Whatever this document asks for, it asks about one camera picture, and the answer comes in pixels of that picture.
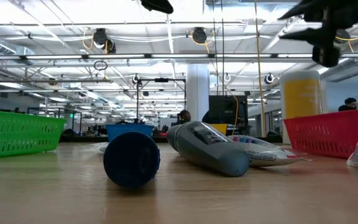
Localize green plastic basket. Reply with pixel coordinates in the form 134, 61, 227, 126
0, 109, 67, 160

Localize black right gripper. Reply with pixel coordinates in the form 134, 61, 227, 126
277, 0, 358, 68

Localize navy shave cream tube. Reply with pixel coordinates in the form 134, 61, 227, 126
103, 131, 161, 189

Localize black equipment cart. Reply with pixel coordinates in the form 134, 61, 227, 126
208, 95, 249, 136

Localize yellow plastic basket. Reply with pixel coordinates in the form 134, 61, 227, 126
209, 123, 229, 136

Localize grey electric shaver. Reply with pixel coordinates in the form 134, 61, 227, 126
166, 121, 250, 178

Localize white round pillar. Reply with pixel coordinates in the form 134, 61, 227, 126
186, 63, 210, 123

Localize red plastic basket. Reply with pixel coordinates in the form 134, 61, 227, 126
283, 109, 358, 160

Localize black ceiling cable reel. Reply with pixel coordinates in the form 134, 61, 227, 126
92, 27, 117, 54
192, 27, 208, 45
335, 29, 351, 44

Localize long ceiling light strip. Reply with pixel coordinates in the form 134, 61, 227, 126
0, 53, 358, 62

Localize yellow hanging cable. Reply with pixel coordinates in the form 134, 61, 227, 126
228, 93, 239, 136
253, 0, 267, 138

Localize person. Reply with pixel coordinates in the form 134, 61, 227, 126
337, 97, 358, 112
171, 110, 192, 127

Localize white flat packet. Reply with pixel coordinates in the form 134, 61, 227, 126
227, 134, 312, 168

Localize white yellow wipes canister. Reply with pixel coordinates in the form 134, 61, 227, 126
279, 70, 322, 144

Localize blue plastic basket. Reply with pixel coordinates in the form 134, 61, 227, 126
106, 124, 154, 143

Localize black frame stand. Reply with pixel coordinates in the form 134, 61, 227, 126
135, 78, 187, 125

